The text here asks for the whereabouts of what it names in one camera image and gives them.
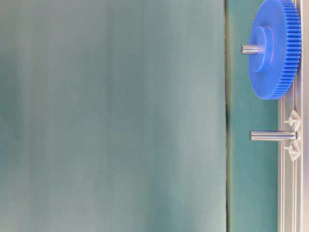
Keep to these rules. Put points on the bare steel shaft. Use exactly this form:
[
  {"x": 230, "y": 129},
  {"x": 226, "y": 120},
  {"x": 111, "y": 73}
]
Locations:
[{"x": 269, "y": 135}]

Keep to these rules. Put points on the steel shaft through large gear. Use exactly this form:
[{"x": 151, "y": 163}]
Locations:
[{"x": 250, "y": 49}]

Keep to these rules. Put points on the large blue gear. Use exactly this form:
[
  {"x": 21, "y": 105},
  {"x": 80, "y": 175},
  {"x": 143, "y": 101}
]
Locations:
[{"x": 276, "y": 30}]

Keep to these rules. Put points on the green table mat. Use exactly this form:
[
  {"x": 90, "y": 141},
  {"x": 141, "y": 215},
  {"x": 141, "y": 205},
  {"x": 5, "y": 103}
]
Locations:
[{"x": 252, "y": 167}]

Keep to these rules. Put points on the silver shaft mounting bracket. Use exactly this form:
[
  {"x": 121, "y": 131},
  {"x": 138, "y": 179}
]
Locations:
[{"x": 293, "y": 148}]

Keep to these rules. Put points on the aluminium extrusion rail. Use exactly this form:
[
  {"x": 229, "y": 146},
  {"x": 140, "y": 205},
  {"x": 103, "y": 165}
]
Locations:
[{"x": 293, "y": 167}]

